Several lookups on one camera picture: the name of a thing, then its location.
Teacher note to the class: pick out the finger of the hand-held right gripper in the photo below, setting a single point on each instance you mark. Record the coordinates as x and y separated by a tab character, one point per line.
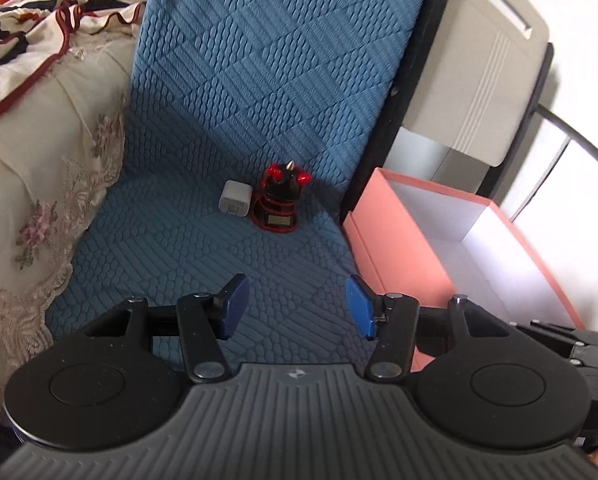
554	335

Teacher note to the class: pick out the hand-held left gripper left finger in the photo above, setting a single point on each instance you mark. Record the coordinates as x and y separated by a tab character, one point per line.
231	310

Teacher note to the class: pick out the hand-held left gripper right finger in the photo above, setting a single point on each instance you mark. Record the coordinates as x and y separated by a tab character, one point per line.
361	310

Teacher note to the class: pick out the pink cardboard box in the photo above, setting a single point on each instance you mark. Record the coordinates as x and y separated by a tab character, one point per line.
394	240

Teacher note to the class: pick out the white cube charger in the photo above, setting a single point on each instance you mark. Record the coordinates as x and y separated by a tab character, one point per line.
235	201

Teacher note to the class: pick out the red black toy robot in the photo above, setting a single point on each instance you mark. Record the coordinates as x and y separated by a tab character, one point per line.
281	195

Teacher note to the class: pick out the white cabinet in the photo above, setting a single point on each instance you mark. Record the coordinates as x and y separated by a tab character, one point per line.
579	220

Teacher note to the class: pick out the blue textured sofa cover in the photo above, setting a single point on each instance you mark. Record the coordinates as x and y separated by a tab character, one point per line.
259	85

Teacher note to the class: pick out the floral cream bedsheet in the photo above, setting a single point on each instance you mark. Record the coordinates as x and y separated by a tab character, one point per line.
54	160

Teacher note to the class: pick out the striped orange white blanket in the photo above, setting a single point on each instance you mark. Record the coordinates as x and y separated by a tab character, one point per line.
24	35

